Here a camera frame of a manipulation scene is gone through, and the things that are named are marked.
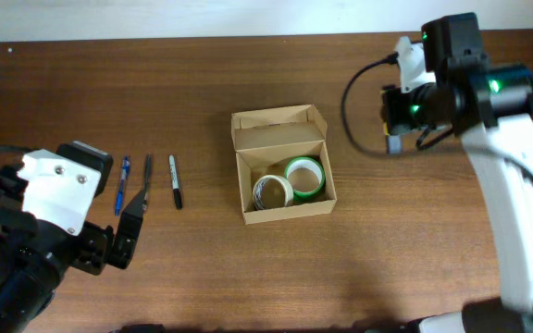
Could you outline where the blue ballpoint pen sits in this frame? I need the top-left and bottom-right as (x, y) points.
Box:
(114, 155), (130, 216)

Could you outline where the dark grey pen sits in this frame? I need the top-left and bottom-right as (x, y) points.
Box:
(142, 154), (153, 213)

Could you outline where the white tape roll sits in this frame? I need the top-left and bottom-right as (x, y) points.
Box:
(253, 175), (293, 210)

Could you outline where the yellow highlighter marker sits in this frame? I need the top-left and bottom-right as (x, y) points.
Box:
(383, 123), (403, 154)

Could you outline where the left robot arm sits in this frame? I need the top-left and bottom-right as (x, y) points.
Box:
(0, 142), (148, 332)

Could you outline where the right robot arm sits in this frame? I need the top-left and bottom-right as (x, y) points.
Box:
(382, 13), (533, 332)

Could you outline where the black permanent marker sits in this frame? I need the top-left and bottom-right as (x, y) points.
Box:
(168, 154), (183, 210)

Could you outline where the open cardboard box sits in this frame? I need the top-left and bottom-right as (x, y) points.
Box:
(231, 105), (337, 225)

